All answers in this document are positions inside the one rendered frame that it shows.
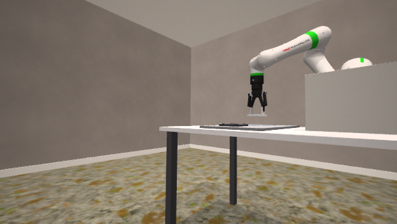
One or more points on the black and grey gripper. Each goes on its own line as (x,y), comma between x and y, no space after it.
(257,92)

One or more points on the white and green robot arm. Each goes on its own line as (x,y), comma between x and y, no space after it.
(313,43)

